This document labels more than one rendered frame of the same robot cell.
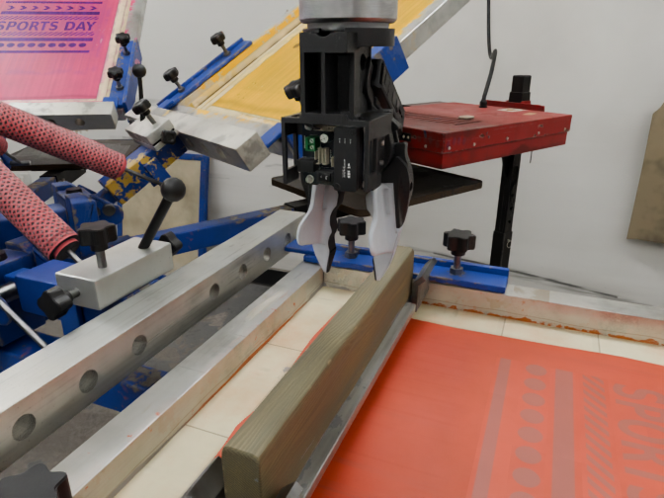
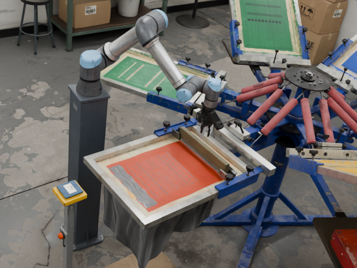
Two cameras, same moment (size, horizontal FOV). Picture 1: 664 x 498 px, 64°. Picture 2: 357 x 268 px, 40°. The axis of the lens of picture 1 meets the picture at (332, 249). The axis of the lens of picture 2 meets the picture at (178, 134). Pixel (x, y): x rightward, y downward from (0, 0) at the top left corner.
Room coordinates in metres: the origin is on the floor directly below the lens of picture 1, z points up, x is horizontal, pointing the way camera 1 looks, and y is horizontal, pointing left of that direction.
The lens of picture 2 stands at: (1.23, -2.18, 2.67)
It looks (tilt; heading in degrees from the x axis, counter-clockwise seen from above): 34 degrees down; 113
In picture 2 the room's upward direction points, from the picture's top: 10 degrees clockwise
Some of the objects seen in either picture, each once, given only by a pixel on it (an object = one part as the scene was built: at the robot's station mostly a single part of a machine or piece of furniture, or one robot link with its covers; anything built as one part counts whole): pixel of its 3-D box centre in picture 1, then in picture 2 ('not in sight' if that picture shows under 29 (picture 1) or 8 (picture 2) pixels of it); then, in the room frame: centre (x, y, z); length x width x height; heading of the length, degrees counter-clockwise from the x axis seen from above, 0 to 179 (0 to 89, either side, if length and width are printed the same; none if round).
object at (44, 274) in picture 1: (88, 295); (244, 135); (0.59, 0.30, 1.02); 0.17 x 0.06 x 0.05; 68
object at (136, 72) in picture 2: not in sight; (172, 72); (-0.12, 0.63, 1.05); 1.08 x 0.61 x 0.23; 8
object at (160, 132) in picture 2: not in sight; (175, 130); (0.21, 0.11, 0.97); 0.30 x 0.05 x 0.07; 68
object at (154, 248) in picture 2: not in sight; (180, 224); (0.55, -0.35, 0.74); 0.46 x 0.04 x 0.42; 68
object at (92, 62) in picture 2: not in sight; (91, 64); (-0.24, -0.17, 1.37); 0.13 x 0.12 x 0.14; 93
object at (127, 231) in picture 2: not in sight; (124, 217); (0.27, -0.49, 0.74); 0.45 x 0.03 x 0.43; 158
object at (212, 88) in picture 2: not in sight; (212, 89); (0.44, -0.01, 1.42); 0.09 x 0.08 x 0.11; 3
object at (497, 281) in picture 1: (400, 280); (236, 183); (0.73, -0.10, 0.97); 0.30 x 0.05 x 0.07; 68
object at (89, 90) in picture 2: not in sight; (89, 83); (-0.24, -0.18, 1.25); 0.15 x 0.15 x 0.10
